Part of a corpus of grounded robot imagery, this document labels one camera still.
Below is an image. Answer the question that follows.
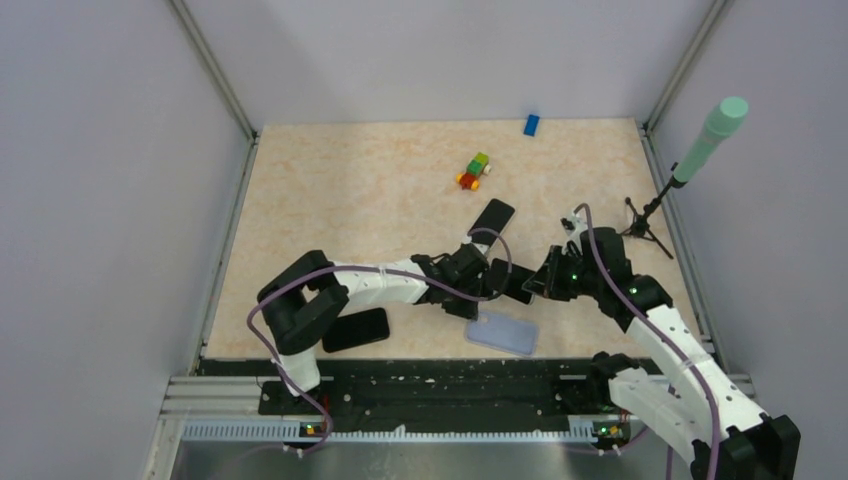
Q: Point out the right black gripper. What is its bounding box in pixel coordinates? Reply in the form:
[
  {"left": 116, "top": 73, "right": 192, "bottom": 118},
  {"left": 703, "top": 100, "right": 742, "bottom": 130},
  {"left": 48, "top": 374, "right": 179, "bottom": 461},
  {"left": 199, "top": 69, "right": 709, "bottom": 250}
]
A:
[{"left": 525, "top": 244, "right": 603, "bottom": 301}]

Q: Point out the silver-edged black phone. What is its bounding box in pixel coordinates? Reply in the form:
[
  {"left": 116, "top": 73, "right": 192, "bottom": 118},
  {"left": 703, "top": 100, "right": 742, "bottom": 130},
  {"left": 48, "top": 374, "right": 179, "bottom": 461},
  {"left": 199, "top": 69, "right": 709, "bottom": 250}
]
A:
[{"left": 484, "top": 258, "right": 535, "bottom": 305}]

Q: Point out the lavender phone case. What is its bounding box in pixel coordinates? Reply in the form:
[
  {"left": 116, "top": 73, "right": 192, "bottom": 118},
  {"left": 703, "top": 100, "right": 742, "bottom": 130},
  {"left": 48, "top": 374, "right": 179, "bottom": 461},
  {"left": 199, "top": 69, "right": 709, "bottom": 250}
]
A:
[{"left": 465, "top": 311, "right": 539, "bottom": 357}]

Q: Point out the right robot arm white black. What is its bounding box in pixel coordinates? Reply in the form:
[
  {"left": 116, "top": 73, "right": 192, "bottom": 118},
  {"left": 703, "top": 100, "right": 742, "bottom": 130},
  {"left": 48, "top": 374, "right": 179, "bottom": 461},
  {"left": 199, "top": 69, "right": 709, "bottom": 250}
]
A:
[{"left": 522, "top": 220, "right": 801, "bottom": 479}]

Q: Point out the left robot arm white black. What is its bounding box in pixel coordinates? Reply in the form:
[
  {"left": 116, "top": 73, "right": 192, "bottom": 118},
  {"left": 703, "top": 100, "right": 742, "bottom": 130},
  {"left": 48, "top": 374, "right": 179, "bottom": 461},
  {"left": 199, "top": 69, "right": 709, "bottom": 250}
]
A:
[{"left": 257, "top": 243, "right": 490, "bottom": 414}]

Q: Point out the colourful toy block car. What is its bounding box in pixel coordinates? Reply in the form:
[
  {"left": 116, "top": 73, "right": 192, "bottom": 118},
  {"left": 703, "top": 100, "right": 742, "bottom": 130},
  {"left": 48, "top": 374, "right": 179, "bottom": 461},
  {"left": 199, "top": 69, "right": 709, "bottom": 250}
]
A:
[{"left": 456, "top": 152, "right": 491, "bottom": 191}]

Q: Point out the black tripod stand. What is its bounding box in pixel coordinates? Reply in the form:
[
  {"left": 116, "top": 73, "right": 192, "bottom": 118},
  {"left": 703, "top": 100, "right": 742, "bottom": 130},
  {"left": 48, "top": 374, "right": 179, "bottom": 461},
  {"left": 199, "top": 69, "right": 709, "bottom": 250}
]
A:
[{"left": 620, "top": 177, "right": 686, "bottom": 260}]

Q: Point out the blue toy brick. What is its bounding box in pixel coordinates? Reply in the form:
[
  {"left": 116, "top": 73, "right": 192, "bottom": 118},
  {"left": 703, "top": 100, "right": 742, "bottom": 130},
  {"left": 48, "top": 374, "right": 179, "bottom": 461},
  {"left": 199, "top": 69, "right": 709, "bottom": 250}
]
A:
[{"left": 523, "top": 114, "right": 540, "bottom": 137}]

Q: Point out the mint green microphone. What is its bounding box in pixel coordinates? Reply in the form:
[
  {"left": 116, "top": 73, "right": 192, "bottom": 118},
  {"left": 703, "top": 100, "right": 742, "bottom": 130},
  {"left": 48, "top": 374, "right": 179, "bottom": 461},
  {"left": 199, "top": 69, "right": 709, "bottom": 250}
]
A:
[{"left": 671, "top": 96, "right": 749, "bottom": 188}]

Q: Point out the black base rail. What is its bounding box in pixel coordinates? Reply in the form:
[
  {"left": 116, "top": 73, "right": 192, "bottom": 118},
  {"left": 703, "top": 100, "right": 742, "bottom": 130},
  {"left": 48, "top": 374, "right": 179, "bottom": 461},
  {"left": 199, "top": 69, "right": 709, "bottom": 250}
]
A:
[{"left": 196, "top": 358, "right": 634, "bottom": 435}]

